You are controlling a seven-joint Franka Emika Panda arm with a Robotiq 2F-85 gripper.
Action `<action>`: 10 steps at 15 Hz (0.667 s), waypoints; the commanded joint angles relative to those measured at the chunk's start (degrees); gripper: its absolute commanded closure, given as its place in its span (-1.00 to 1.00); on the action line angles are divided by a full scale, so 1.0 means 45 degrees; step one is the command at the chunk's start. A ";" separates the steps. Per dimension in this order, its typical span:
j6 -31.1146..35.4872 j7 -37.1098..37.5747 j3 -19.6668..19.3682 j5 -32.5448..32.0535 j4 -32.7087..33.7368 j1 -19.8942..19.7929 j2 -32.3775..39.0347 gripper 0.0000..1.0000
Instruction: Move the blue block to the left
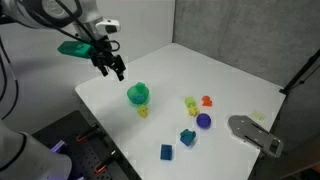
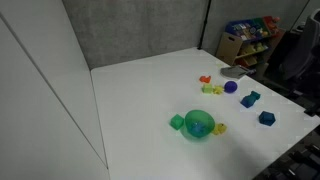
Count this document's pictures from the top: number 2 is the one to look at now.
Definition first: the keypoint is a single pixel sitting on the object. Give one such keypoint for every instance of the dark blue cube block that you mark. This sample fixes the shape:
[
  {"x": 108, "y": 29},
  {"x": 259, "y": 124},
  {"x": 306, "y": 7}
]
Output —
[{"x": 267, "y": 118}]

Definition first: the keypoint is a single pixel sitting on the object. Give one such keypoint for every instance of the light green cube block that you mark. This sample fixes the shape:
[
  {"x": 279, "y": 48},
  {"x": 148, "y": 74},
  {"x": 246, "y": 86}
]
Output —
[{"x": 207, "y": 88}]

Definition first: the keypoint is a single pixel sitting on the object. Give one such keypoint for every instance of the blue rectangular block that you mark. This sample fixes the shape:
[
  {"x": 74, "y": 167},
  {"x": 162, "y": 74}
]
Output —
[{"x": 248, "y": 101}]

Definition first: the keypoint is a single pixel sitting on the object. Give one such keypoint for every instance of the orange rubber toy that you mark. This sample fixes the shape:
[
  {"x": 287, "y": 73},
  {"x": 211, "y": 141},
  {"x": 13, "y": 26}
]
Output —
[{"x": 205, "y": 79}]

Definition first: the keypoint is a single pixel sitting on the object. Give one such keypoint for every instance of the green translucent bowl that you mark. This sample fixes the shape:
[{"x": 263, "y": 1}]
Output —
[{"x": 199, "y": 116}]

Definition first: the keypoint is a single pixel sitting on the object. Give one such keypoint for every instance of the light blue toy in bowl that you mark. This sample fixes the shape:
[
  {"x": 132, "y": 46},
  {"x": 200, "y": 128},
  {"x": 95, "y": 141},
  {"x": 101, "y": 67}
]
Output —
[{"x": 197, "y": 127}]

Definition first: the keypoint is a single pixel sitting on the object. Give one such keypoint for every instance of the yellow star toy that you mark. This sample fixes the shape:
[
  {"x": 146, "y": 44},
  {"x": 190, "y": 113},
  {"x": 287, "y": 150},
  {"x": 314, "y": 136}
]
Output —
[{"x": 218, "y": 89}]

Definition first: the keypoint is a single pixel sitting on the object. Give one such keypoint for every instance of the purple spiky ball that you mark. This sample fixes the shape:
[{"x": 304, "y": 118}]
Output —
[{"x": 230, "y": 87}]

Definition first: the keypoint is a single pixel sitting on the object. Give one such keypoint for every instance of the yellow rubber duck toy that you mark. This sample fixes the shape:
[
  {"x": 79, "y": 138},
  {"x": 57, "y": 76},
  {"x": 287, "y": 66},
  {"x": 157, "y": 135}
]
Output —
[{"x": 219, "y": 129}]

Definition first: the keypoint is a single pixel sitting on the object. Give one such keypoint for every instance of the grey folded cloth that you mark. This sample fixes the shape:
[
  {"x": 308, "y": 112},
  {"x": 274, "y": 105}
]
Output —
[{"x": 236, "y": 72}]

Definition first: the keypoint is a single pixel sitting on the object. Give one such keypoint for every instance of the toy shelf with bins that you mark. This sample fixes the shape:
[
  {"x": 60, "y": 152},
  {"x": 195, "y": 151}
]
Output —
[{"x": 249, "y": 42}]

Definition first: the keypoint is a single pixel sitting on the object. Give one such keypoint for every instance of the black vertical pole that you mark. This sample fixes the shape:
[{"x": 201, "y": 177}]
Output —
[{"x": 199, "y": 46}]

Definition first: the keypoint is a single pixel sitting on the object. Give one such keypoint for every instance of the black office chair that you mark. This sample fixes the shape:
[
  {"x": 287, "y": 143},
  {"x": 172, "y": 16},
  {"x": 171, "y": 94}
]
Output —
[{"x": 295, "y": 70}]

